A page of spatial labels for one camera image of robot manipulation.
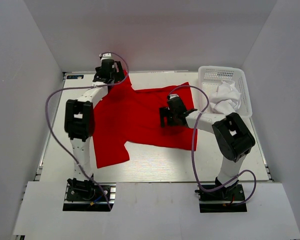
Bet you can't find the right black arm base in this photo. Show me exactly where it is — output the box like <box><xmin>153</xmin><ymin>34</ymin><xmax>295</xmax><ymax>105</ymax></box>
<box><xmin>194</xmin><ymin>184</ymin><xmax>247</xmax><ymax>213</ymax></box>

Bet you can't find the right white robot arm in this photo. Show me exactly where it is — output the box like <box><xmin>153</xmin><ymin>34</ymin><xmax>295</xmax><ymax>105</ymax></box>
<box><xmin>159</xmin><ymin>94</ymin><xmax>257</xmax><ymax>200</ymax></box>

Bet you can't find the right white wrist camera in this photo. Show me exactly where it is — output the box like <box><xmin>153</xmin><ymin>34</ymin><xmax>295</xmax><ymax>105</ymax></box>
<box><xmin>167</xmin><ymin>93</ymin><xmax>180</xmax><ymax>101</ymax></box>

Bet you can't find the blue table label sticker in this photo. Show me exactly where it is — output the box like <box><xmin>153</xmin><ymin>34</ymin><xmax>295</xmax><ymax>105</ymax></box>
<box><xmin>66</xmin><ymin>74</ymin><xmax>84</xmax><ymax>80</ymax></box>

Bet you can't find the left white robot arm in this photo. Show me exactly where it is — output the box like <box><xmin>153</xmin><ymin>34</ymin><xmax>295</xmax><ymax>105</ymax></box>
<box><xmin>64</xmin><ymin>53</ymin><xmax>125</xmax><ymax>181</ymax></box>

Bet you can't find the white plastic basket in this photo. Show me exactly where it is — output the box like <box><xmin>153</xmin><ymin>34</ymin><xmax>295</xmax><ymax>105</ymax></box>
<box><xmin>198</xmin><ymin>66</ymin><xmax>253</xmax><ymax>119</ymax></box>

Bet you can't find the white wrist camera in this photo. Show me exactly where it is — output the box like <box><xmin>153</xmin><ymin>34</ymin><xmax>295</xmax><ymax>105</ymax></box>
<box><xmin>167</xmin><ymin>93</ymin><xmax>180</xmax><ymax>101</ymax></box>
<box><xmin>99</xmin><ymin>52</ymin><xmax>113</xmax><ymax>61</ymax></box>

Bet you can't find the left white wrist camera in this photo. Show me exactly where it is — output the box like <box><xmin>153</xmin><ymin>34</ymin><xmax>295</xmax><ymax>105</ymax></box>
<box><xmin>99</xmin><ymin>52</ymin><xmax>113</xmax><ymax>61</ymax></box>

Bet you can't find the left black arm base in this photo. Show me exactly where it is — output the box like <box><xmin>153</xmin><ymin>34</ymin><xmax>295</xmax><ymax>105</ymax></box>
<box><xmin>62</xmin><ymin>178</ymin><xmax>116</xmax><ymax>212</ymax></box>

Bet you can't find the white t shirt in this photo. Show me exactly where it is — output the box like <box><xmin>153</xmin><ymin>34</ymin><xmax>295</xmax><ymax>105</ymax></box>
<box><xmin>209</xmin><ymin>80</ymin><xmax>241</xmax><ymax>115</ymax></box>

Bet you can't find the red t shirt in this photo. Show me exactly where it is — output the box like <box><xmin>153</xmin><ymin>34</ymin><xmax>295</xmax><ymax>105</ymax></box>
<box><xmin>92</xmin><ymin>79</ymin><xmax>198</xmax><ymax>169</ymax></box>

